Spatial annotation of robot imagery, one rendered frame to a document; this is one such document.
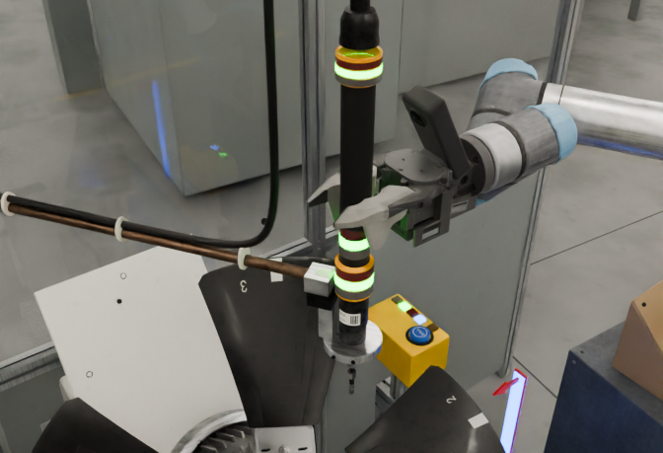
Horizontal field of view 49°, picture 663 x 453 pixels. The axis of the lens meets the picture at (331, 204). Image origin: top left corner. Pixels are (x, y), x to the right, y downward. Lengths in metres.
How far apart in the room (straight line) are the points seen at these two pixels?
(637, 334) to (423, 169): 0.81
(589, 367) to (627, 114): 0.68
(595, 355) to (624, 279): 1.93
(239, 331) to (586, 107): 0.56
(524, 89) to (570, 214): 2.85
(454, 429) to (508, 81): 0.53
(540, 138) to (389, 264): 1.20
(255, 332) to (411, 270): 1.14
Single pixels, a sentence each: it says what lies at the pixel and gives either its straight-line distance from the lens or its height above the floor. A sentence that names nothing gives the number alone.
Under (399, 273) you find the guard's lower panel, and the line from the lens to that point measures 2.08.
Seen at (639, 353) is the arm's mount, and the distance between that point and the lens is 1.53.
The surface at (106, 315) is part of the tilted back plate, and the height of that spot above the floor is 1.31.
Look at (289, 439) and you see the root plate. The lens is 1.03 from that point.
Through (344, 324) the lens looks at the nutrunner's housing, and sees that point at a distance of 0.84.
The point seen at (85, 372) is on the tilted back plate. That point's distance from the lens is 1.18.
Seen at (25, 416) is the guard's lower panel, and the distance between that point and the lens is 1.70.
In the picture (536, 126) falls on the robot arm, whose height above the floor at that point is 1.67.
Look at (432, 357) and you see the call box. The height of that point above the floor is 1.04.
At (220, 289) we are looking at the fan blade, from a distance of 1.04.
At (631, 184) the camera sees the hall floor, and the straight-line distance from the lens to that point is 4.25.
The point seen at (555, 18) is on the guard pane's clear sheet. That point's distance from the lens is 2.13.
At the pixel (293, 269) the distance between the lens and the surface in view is 0.83.
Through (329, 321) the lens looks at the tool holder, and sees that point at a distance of 0.85.
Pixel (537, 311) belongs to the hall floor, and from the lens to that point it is 3.22.
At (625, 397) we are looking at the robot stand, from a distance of 1.54.
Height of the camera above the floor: 2.07
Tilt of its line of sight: 33 degrees down
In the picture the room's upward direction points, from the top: straight up
